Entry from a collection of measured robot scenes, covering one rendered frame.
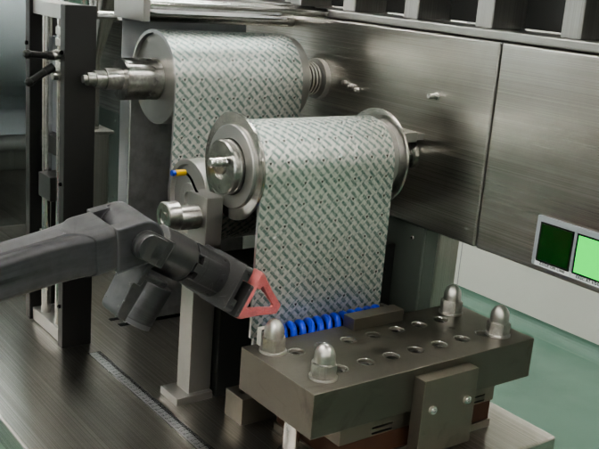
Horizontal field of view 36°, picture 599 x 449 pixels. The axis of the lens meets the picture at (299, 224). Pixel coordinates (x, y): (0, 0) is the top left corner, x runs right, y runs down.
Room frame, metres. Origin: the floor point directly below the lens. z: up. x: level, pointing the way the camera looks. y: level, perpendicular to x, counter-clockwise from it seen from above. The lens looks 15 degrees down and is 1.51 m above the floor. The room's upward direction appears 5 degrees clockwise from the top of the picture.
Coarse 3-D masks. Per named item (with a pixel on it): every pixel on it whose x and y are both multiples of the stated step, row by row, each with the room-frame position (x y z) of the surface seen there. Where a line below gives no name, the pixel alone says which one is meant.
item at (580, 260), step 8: (584, 240) 1.14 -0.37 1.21; (592, 240) 1.13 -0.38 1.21; (584, 248) 1.14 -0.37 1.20; (592, 248) 1.13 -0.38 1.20; (576, 256) 1.15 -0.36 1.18; (584, 256) 1.14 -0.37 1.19; (592, 256) 1.13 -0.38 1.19; (576, 264) 1.15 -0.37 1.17; (584, 264) 1.14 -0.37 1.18; (592, 264) 1.13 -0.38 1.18; (576, 272) 1.15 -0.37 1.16; (584, 272) 1.14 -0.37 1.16; (592, 272) 1.13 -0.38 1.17
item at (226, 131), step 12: (216, 132) 1.25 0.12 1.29; (228, 132) 1.22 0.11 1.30; (240, 132) 1.20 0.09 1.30; (240, 144) 1.20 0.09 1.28; (396, 144) 1.33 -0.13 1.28; (252, 156) 1.18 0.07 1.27; (396, 156) 1.33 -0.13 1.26; (252, 168) 1.17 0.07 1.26; (396, 168) 1.33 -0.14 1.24; (252, 180) 1.17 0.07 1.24; (216, 192) 1.24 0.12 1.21; (240, 192) 1.19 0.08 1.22; (228, 204) 1.21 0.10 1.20; (240, 204) 1.19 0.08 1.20
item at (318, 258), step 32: (256, 224) 1.18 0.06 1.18; (288, 224) 1.20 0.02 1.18; (320, 224) 1.24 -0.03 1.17; (352, 224) 1.27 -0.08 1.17; (384, 224) 1.31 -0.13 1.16; (256, 256) 1.17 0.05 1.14; (288, 256) 1.21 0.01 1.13; (320, 256) 1.24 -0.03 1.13; (352, 256) 1.28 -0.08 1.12; (384, 256) 1.32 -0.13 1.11; (288, 288) 1.21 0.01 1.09; (320, 288) 1.24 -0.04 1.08; (352, 288) 1.28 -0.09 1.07; (256, 320) 1.18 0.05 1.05; (288, 320) 1.21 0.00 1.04
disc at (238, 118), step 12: (216, 120) 1.26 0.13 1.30; (228, 120) 1.23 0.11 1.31; (240, 120) 1.21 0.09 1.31; (252, 132) 1.19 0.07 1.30; (252, 144) 1.18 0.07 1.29; (264, 156) 1.17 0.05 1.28; (264, 168) 1.16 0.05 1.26; (264, 180) 1.16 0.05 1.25; (252, 192) 1.18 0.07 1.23; (252, 204) 1.18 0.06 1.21; (228, 216) 1.22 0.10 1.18; (240, 216) 1.20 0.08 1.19
